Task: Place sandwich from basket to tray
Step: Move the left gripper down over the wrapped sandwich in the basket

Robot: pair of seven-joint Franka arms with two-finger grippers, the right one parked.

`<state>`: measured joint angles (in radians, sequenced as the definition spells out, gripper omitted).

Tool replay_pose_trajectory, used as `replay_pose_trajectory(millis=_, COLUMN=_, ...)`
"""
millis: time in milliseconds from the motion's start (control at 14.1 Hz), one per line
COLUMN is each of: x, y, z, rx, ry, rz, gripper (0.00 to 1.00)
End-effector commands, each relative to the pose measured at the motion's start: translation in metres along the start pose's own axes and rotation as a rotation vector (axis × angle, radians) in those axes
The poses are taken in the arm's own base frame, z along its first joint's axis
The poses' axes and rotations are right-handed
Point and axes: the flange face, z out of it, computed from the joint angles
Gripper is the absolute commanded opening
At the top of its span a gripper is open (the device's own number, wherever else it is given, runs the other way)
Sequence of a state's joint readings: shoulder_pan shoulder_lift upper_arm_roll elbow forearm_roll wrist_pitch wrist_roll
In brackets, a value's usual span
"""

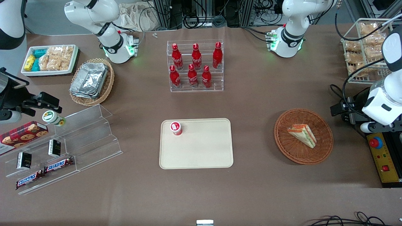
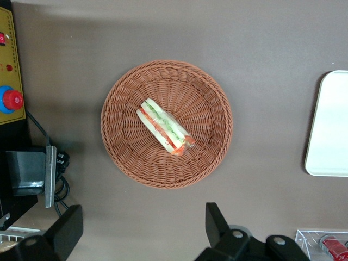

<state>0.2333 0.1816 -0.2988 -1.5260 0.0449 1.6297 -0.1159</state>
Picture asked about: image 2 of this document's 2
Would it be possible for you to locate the red emergency stop button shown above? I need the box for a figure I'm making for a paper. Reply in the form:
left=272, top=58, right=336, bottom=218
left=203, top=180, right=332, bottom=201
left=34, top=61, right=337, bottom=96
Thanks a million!
left=0, top=85, right=24, bottom=114

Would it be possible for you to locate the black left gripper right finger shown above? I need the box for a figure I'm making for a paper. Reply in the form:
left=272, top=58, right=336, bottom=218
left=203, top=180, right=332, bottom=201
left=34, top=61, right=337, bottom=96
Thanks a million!
left=194, top=202, right=266, bottom=261

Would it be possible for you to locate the black fryer machine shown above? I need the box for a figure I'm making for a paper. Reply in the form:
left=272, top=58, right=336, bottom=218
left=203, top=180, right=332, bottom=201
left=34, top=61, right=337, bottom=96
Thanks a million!
left=0, top=0, right=39, bottom=231

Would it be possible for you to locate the round brown wicker basket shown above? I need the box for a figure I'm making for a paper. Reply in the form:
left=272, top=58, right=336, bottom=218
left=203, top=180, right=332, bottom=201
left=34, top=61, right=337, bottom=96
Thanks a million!
left=100, top=59, right=234, bottom=190

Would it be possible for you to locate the beige plastic serving tray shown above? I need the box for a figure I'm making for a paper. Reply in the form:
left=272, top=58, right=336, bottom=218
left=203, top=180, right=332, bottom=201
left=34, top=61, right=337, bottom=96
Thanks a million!
left=304, top=70, right=348, bottom=177

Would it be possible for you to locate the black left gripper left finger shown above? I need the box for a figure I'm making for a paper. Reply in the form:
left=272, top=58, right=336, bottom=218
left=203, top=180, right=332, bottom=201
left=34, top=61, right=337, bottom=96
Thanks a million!
left=0, top=204, right=84, bottom=261

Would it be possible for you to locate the white wire rack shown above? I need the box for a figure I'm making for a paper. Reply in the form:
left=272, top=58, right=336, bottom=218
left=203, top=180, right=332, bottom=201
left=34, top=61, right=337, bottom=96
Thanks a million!
left=0, top=227, right=41, bottom=252

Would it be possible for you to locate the triangle sandwich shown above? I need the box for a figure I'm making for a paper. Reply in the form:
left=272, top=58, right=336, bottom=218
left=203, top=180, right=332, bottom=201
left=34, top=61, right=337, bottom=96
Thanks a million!
left=135, top=99, right=196, bottom=157

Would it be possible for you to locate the red cola bottle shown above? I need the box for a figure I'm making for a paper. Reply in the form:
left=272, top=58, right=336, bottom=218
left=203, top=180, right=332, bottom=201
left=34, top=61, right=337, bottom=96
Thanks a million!
left=319, top=234, right=348, bottom=259

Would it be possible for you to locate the yellow control panel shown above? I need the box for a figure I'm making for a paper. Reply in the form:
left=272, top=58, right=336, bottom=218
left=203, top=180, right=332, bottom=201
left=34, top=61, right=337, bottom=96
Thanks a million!
left=0, top=5, right=27, bottom=126

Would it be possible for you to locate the black fryer power cable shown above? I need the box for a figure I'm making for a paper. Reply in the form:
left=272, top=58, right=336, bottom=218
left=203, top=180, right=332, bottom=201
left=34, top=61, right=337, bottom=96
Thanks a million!
left=26, top=110, right=71, bottom=218

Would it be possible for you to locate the clear acrylic bottle rack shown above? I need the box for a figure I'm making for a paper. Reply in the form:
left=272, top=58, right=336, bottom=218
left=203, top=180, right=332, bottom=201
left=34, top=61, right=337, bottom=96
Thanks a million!
left=295, top=229, right=348, bottom=261

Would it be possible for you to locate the grey metal bracket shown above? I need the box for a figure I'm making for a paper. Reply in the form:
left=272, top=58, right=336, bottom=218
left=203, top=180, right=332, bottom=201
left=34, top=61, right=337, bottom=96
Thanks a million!
left=5, top=146, right=57, bottom=209

